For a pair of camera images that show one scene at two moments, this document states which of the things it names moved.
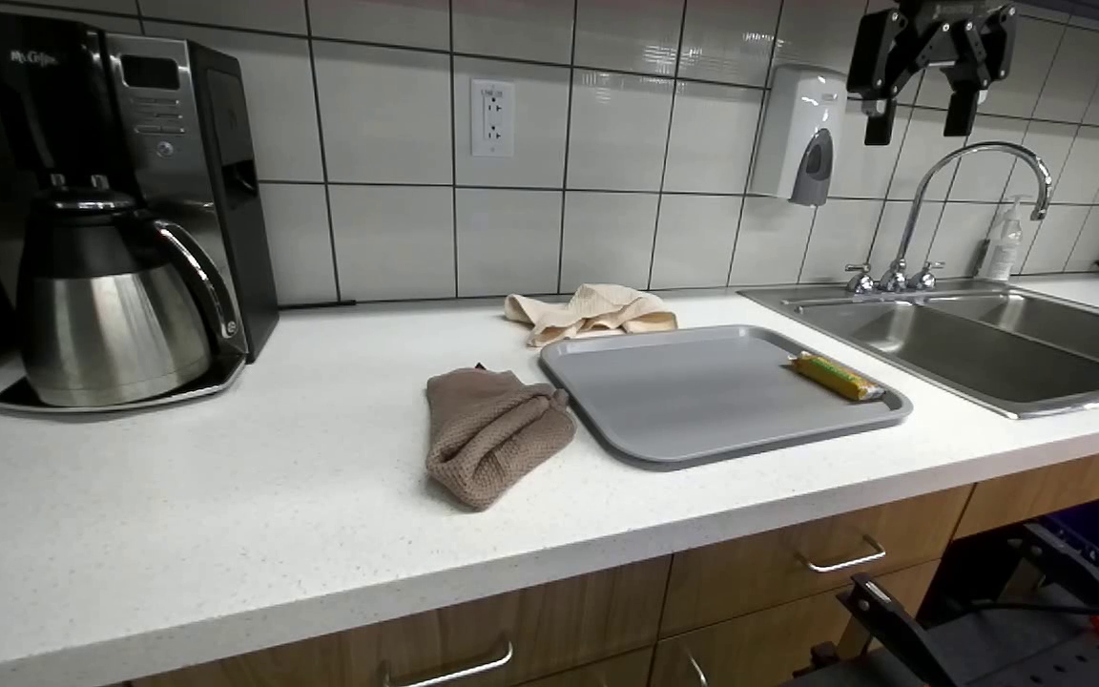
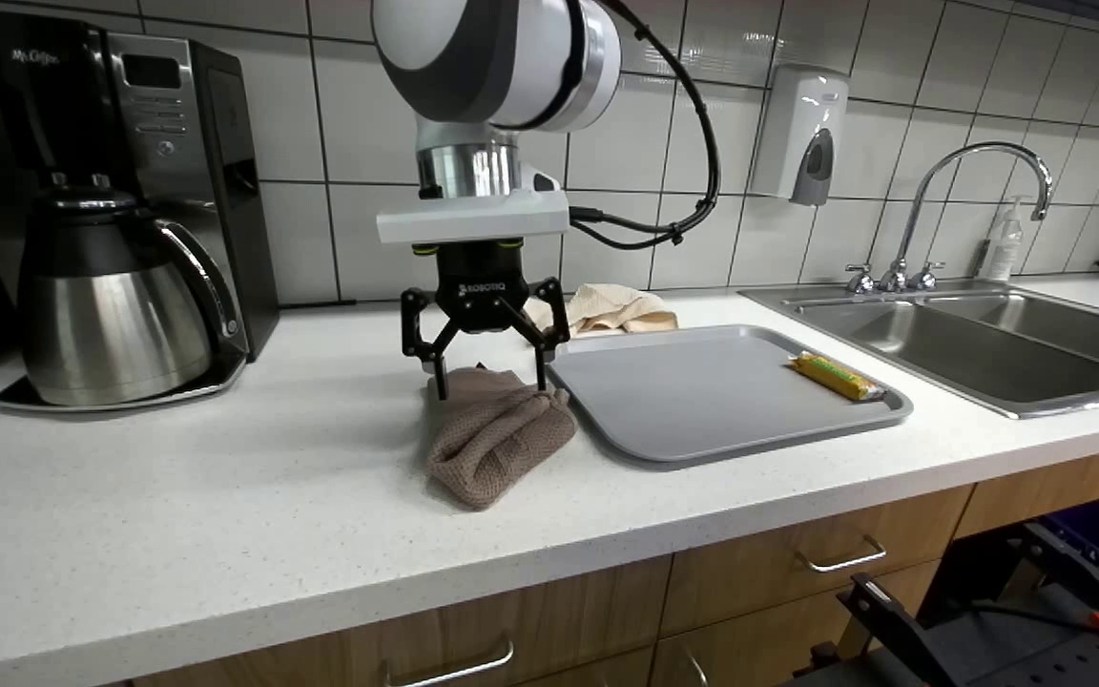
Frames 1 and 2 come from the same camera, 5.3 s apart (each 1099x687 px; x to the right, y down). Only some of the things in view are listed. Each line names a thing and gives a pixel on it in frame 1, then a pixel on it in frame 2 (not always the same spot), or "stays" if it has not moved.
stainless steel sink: [997, 345] stays
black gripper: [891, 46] to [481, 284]
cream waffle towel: [594, 312] stays
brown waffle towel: [489, 430] stays
